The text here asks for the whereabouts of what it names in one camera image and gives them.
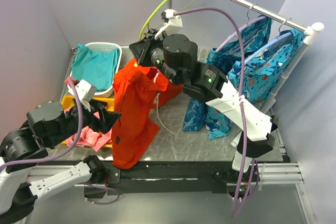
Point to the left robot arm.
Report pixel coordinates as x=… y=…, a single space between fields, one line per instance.
x=21 y=150

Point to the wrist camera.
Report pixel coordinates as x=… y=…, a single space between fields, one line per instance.
x=85 y=91
x=171 y=24

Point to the green hanger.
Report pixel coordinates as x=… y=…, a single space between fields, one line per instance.
x=147 y=22

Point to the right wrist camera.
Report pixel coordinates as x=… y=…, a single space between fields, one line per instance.
x=171 y=24

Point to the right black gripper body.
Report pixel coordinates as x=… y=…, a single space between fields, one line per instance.
x=154 y=54

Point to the turquoise shark shorts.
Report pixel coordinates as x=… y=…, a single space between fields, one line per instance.
x=261 y=75

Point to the light blue hanger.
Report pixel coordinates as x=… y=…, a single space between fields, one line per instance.
x=268 y=45

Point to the pink patterned shorts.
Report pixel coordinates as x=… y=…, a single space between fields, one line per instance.
x=94 y=140

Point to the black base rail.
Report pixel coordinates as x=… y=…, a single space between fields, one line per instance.
x=169 y=177

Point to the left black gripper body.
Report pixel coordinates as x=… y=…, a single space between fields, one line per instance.
x=88 y=118

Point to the orange shorts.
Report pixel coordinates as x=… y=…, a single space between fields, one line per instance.
x=137 y=90

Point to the white perforated basket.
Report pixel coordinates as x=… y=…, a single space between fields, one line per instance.
x=115 y=56

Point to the teal folded shorts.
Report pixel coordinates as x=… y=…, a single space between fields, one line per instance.
x=92 y=66

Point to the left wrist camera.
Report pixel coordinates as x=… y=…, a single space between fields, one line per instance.
x=85 y=91

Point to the silver clothes rack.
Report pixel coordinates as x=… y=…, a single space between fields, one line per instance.
x=300 y=100

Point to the dark blue shark shorts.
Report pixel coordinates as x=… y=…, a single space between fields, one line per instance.
x=254 y=35

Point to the purple hanger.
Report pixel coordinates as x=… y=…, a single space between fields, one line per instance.
x=236 y=32

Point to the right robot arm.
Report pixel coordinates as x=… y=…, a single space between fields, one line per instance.
x=175 y=56

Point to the yellow plastic tray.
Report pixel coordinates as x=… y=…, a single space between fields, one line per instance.
x=68 y=102

